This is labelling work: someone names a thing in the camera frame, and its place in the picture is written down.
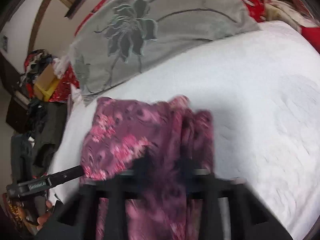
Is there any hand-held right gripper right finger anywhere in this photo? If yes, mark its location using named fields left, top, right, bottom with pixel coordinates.
left=176, top=159, right=293, bottom=240

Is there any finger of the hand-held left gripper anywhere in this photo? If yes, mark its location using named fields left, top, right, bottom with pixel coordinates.
left=47, top=165, right=84, bottom=187

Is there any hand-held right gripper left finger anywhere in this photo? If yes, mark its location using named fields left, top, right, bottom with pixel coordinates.
left=37, top=154, right=156, bottom=240

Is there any pink floral garment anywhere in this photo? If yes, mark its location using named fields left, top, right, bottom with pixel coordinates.
left=80, top=95, right=215, bottom=240

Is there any pile of dark clothes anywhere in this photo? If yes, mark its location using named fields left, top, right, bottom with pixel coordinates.
left=11, top=97, right=68, bottom=181

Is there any pile of colourful clothes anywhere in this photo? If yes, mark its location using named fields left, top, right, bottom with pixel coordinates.
left=19, top=49, right=60, bottom=91

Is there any person's left hand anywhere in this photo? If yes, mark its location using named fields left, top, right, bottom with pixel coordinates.
left=37, top=200, right=53, bottom=231

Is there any dark wooden nightstand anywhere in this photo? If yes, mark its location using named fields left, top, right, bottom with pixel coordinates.
left=5, top=90, right=33, bottom=134

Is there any yellow box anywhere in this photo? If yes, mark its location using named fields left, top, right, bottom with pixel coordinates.
left=32, top=77, right=61, bottom=102

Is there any cardboard box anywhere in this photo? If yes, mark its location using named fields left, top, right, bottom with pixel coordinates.
left=34, top=62, right=59, bottom=90

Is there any white quilted mattress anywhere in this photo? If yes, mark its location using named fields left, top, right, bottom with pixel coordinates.
left=49, top=20, right=320, bottom=240

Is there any white pink patterned cloth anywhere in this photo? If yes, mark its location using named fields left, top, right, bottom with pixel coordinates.
left=53, top=57, right=72, bottom=79

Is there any grey flower-print pillow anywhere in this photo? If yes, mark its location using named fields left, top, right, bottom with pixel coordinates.
left=69, top=0, right=262, bottom=107

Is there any red pillow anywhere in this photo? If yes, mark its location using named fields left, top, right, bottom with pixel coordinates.
left=301, top=26, right=320, bottom=55

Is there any beige patterned blanket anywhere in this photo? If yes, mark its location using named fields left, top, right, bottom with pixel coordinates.
left=265, top=0, right=316, bottom=31

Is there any red floral bedsheet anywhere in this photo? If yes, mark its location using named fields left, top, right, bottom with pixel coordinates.
left=49, top=0, right=267, bottom=103

